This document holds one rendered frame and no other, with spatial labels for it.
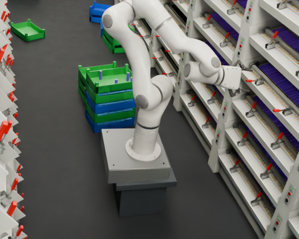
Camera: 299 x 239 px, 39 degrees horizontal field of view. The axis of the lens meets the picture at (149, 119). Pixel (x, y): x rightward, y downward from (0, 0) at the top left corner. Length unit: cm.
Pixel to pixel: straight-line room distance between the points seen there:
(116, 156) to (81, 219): 42
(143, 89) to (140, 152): 40
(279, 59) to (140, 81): 65
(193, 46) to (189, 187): 111
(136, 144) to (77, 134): 84
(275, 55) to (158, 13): 61
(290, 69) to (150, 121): 69
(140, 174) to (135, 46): 66
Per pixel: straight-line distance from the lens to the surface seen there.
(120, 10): 188
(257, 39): 220
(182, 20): 330
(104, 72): 292
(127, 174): 213
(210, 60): 173
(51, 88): 339
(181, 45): 177
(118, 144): 223
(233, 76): 188
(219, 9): 253
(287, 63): 201
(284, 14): 200
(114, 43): 392
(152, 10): 180
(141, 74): 192
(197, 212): 247
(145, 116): 203
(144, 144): 212
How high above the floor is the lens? 178
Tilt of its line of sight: 35 degrees down
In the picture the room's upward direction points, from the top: 7 degrees clockwise
